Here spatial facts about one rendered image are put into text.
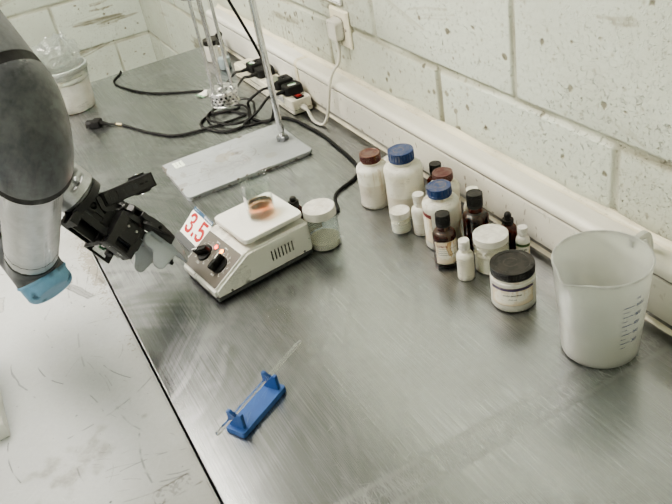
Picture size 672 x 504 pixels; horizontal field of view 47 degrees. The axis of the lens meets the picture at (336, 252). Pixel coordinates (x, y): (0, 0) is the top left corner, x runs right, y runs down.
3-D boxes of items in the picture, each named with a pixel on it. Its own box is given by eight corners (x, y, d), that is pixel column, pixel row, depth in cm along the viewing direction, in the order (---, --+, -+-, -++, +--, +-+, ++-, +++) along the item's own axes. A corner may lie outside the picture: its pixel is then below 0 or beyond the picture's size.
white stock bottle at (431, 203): (467, 233, 136) (462, 176, 130) (456, 254, 131) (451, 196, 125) (432, 230, 139) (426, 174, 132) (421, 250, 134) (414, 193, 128)
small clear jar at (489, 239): (467, 266, 128) (464, 233, 124) (493, 251, 130) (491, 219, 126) (491, 281, 124) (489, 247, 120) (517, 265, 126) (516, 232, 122)
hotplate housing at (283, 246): (219, 305, 130) (207, 267, 126) (185, 274, 140) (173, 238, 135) (325, 248, 139) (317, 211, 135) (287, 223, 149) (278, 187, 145)
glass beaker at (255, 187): (265, 226, 133) (254, 186, 128) (241, 221, 136) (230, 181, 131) (285, 209, 137) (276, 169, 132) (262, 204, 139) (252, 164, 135)
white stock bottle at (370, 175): (380, 213, 146) (372, 162, 140) (355, 206, 150) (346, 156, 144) (398, 198, 150) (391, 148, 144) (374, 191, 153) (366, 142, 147)
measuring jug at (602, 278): (609, 290, 117) (613, 206, 109) (687, 327, 108) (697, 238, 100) (526, 350, 109) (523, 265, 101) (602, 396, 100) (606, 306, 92)
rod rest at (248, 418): (245, 439, 104) (239, 421, 102) (226, 432, 106) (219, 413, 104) (287, 390, 111) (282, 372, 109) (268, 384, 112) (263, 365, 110)
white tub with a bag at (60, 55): (79, 119, 213) (51, 44, 201) (41, 117, 219) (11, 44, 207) (111, 97, 223) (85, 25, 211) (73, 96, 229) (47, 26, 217)
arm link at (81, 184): (56, 164, 123) (82, 154, 117) (78, 181, 126) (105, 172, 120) (32, 201, 119) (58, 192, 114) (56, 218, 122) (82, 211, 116)
